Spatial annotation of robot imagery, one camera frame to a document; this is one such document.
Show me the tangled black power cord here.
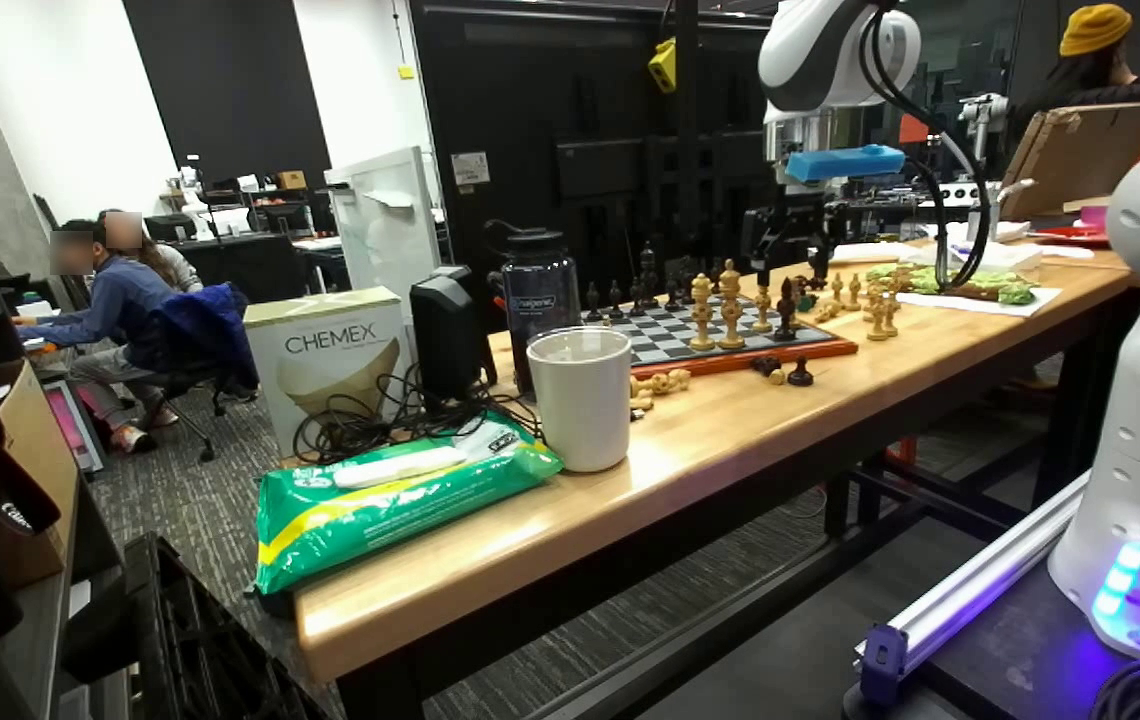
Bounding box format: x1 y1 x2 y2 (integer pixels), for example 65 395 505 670
288 371 421 464

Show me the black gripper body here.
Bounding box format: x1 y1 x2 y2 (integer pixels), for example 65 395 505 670
759 178 865 255

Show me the brown shelf unit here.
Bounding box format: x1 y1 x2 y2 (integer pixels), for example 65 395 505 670
0 330 86 720

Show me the dark water bottle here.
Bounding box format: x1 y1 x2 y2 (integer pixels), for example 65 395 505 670
495 226 588 401

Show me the aluminium rail blue bracket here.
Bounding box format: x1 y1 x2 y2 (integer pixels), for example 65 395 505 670
857 473 1091 708

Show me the black white chessboard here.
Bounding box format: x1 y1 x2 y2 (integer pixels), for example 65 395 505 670
588 294 865 381

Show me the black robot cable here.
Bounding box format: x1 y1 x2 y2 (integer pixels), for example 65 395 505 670
857 0 994 294

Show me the white paper cup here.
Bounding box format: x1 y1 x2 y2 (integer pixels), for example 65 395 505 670
525 325 635 480

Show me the blue jacket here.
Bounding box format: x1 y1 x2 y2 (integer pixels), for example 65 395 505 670
144 279 262 403

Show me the person in blue sweater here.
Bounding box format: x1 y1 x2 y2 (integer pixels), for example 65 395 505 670
10 215 221 456

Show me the green brown patterned mat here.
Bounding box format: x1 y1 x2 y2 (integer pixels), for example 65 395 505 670
903 258 1041 310

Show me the black coffee grinder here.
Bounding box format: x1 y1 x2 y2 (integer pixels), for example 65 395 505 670
407 264 488 423

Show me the person with yellow hat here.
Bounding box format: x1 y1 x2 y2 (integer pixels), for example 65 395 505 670
1019 0 1140 112

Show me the yellow triangular flag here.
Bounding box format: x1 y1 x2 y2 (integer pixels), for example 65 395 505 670
643 32 685 98

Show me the brown cardboard sheet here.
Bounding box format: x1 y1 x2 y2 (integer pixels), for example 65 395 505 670
999 98 1140 223

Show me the pink magazine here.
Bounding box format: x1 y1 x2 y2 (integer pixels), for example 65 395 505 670
44 376 108 480

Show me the white paper sign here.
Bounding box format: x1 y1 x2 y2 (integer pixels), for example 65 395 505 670
446 147 495 192

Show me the black table frame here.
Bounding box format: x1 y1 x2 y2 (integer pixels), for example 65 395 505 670
325 283 1140 720

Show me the white Chemex box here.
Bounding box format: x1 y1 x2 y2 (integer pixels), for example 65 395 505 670
240 283 423 461

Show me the red flat tray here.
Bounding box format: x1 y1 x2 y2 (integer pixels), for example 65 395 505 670
1032 195 1127 253

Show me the long-haired person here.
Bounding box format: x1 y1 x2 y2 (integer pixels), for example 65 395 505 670
97 207 209 299

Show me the black plastic crate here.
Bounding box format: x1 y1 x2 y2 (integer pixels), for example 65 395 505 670
58 530 336 720

